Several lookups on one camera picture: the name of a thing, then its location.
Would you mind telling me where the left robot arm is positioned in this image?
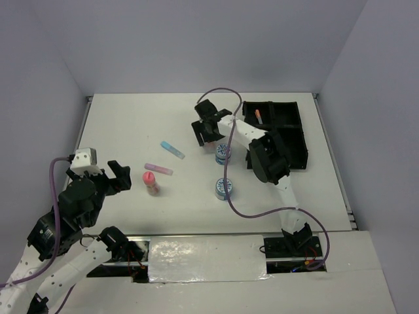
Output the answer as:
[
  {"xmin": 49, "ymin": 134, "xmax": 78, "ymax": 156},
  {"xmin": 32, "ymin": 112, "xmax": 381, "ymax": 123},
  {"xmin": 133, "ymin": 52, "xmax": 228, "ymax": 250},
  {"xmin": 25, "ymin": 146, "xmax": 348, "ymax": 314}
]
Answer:
[{"xmin": 1, "ymin": 153, "xmax": 132, "ymax": 313}]

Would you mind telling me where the upper blue paint jar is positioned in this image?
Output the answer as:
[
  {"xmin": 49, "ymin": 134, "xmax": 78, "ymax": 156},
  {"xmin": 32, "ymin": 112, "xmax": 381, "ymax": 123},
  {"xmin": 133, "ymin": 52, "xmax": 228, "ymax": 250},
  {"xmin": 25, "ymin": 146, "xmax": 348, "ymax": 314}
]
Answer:
[{"xmin": 215, "ymin": 143, "xmax": 231, "ymax": 166}]

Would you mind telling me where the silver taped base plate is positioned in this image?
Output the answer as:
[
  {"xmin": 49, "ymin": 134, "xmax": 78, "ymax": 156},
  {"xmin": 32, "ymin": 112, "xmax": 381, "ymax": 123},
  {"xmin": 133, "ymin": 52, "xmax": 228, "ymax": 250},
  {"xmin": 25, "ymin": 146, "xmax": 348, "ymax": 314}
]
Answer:
[{"xmin": 148, "ymin": 235, "xmax": 269, "ymax": 283}]

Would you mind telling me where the lower blue paint jar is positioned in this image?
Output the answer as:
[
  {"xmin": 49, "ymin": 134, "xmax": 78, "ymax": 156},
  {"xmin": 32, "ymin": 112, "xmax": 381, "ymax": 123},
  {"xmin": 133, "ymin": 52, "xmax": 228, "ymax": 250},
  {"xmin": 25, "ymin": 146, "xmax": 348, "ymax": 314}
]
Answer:
[{"xmin": 215, "ymin": 178, "xmax": 234, "ymax": 201}]

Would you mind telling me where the purple cap highlighter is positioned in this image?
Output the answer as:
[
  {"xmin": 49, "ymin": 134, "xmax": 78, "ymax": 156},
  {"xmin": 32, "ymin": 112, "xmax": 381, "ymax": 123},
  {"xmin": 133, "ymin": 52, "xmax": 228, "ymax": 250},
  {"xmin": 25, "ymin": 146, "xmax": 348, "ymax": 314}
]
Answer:
[{"xmin": 144, "ymin": 163, "xmax": 173, "ymax": 176}]

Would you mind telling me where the blue cap highlighter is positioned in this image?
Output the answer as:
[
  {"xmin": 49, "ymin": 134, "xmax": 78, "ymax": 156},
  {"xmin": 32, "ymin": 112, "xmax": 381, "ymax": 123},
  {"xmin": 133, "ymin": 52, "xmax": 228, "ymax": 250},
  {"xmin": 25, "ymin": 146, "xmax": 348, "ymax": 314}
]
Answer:
[{"xmin": 160, "ymin": 141, "xmax": 185, "ymax": 160}]

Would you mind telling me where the black four-compartment organizer tray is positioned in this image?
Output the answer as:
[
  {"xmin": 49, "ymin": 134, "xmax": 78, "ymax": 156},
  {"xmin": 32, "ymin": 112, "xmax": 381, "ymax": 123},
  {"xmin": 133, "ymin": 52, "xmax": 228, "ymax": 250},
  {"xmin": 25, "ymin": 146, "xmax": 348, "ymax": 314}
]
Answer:
[{"xmin": 242, "ymin": 101, "xmax": 308, "ymax": 170}]

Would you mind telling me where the orange cap highlighter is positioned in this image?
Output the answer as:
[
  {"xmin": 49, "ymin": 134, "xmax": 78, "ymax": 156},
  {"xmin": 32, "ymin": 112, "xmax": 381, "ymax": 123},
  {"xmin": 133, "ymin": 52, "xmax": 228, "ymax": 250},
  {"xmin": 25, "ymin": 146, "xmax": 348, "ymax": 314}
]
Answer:
[{"xmin": 255, "ymin": 109, "xmax": 263, "ymax": 124}]

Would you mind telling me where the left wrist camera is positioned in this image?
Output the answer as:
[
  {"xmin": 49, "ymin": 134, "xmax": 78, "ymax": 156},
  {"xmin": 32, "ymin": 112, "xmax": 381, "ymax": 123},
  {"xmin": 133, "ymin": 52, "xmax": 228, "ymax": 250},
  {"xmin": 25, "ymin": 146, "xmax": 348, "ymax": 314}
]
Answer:
[{"xmin": 70, "ymin": 147, "xmax": 101, "ymax": 176}]

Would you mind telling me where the pink lid small bottle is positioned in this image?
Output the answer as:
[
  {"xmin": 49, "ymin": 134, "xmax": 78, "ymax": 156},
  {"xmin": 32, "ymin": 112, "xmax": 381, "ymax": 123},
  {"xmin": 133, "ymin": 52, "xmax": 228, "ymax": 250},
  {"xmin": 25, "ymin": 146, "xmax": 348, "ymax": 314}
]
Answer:
[{"xmin": 142, "ymin": 171, "xmax": 160, "ymax": 196}]

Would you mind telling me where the blue paint jar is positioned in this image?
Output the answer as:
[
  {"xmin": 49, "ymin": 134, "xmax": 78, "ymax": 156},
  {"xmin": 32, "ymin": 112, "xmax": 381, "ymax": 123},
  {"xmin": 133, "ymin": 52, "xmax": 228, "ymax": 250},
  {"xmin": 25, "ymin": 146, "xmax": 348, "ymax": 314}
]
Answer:
[
  {"xmin": 215, "ymin": 143, "xmax": 231, "ymax": 166},
  {"xmin": 215, "ymin": 178, "xmax": 234, "ymax": 201}
]

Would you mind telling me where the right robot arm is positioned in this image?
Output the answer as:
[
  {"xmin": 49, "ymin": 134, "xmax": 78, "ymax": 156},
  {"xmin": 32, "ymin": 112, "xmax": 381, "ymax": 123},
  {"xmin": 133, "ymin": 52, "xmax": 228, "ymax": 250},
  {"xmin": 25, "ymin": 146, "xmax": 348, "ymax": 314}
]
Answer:
[{"xmin": 191, "ymin": 99, "xmax": 312, "ymax": 256}]

